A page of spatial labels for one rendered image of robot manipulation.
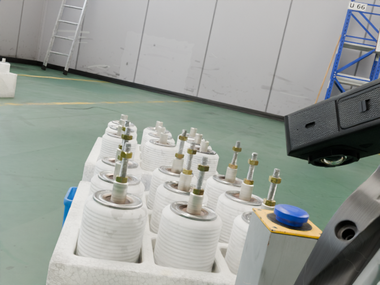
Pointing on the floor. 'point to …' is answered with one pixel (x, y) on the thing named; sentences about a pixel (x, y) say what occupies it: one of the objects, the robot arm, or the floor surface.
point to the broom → (328, 69)
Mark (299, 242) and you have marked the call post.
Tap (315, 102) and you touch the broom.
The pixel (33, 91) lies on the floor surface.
